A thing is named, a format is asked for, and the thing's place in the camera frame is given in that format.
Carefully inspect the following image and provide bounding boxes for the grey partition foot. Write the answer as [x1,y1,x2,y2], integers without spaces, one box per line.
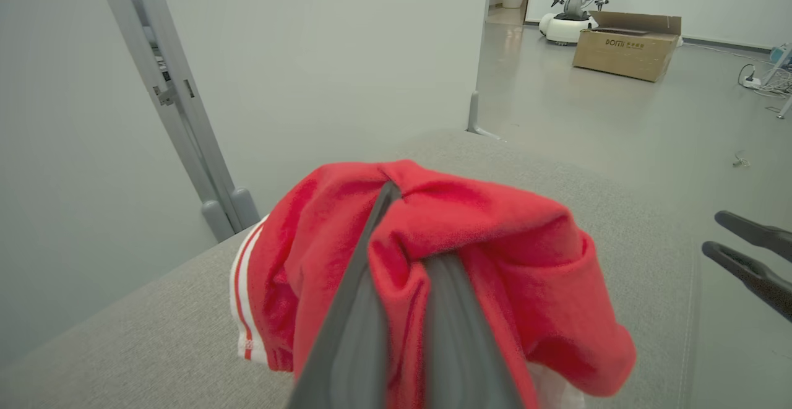
[467,92,502,140]

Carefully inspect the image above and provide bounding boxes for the grey metal partition post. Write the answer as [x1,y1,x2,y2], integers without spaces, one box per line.
[93,0,260,243]

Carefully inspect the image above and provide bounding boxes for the brown cardboard box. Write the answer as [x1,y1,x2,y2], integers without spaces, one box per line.
[572,11,682,83]

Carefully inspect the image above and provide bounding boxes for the white wheeled robot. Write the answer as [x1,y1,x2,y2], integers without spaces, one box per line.
[538,0,613,45]

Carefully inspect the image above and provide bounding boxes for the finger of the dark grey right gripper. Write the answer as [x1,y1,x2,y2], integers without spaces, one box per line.
[715,211,792,262]
[702,241,792,323]

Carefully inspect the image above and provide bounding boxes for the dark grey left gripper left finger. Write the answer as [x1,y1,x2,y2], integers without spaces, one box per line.
[286,180,403,409]

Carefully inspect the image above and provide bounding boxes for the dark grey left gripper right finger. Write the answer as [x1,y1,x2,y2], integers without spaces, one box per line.
[423,253,540,409]

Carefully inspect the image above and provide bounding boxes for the white power strip with cable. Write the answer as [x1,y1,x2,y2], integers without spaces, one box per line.
[738,62,765,90]

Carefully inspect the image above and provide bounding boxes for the red shorts with white stripes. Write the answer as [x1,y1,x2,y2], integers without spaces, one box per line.
[229,160,638,409]

